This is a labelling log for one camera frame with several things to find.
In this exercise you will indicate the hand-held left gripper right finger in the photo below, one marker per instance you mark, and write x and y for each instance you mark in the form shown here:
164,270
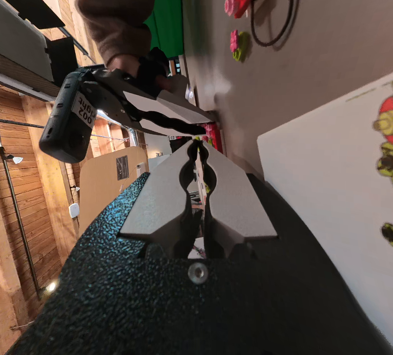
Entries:
239,207

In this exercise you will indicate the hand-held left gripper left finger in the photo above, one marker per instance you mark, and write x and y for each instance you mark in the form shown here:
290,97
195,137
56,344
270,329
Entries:
153,204

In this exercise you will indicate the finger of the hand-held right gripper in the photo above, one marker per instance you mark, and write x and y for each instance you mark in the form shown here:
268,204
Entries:
178,106
156,128

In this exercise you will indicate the red flowered lego strip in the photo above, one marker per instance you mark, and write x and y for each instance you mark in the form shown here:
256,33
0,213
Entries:
216,138

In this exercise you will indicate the person's right forearm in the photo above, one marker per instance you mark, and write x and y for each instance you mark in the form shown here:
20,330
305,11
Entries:
113,8

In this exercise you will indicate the pink and lime lego flower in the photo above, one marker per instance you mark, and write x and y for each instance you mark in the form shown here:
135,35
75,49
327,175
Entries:
240,45

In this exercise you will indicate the person's right hand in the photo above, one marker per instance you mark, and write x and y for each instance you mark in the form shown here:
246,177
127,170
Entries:
122,63

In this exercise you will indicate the black box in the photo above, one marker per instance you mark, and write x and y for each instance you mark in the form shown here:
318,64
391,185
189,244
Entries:
63,60

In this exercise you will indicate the white instruction booklet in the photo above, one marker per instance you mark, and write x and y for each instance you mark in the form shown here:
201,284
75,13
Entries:
322,192

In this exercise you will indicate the grey flat panel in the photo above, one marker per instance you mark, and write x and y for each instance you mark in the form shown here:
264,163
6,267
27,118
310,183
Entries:
24,45

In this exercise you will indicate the green plastic bin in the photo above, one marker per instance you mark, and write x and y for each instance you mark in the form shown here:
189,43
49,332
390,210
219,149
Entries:
169,8

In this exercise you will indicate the black metal pole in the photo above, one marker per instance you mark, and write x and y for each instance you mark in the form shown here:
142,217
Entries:
18,217

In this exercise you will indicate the small white wall device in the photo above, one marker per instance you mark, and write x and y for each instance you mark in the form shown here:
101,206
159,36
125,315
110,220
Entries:
74,210

